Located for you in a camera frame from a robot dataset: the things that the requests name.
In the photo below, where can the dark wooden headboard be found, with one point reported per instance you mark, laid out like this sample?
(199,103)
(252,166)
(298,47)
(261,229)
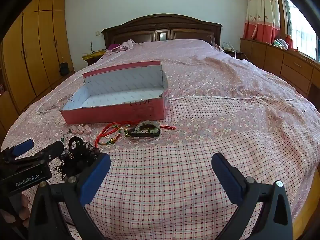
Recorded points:
(162,23)

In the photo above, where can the yellow folded cloth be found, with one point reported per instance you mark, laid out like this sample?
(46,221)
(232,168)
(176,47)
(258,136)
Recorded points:
(93,54)

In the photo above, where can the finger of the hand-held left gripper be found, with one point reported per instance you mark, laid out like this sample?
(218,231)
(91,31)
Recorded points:
(53,150)
(23,146)

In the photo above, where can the black feather hair accessory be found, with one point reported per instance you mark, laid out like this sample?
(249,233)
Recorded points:
(77,157)

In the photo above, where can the black bangle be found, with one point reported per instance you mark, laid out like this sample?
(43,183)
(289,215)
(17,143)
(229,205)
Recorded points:
(140,135)

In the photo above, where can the window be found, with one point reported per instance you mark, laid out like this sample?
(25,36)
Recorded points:
(300,25)

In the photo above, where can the green bead earring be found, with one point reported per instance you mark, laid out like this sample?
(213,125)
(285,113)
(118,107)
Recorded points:
(63,138)

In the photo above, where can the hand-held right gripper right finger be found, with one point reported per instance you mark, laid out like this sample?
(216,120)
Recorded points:
(226,177)

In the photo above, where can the dark wooden nightstand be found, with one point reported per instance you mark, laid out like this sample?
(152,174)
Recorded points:
(92,62)

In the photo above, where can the yellow wooden wardrobe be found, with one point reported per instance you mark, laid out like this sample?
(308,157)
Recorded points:
(37,55)

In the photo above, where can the wooden bed frame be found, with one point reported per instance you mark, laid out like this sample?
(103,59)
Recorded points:
(303,217)

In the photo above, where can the person's left hand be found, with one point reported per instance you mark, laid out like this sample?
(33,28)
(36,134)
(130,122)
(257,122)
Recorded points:
(24,211)

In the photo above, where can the low wooden cabinet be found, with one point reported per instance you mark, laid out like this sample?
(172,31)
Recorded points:
(275,60)

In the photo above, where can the pink patchwork bed cover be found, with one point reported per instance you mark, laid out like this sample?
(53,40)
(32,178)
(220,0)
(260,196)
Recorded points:
(200,92)

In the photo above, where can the small black bag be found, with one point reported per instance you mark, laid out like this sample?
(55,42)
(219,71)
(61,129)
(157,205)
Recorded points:
(64,68)

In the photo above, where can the pastel plush toy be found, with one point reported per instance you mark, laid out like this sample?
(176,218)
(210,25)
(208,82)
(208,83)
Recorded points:
(281,43)

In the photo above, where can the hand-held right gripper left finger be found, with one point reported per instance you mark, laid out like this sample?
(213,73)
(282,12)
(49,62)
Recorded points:
(96,177)

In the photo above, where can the red container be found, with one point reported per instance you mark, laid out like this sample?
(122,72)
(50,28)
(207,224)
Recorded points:
(289,42)

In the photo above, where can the red cardboard box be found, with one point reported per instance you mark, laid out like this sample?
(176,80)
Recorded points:
(112,115)

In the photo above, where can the light pink garment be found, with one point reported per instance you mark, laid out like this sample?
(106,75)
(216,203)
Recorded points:
(127,45)

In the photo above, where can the clear flower ornament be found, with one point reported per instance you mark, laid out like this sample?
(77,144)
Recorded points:
(147,124)

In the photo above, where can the magenta pillow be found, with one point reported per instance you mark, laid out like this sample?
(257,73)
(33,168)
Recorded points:
(113,46)

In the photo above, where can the white and red curtain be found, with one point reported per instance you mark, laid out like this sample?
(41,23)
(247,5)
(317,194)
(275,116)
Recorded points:
(262,17)

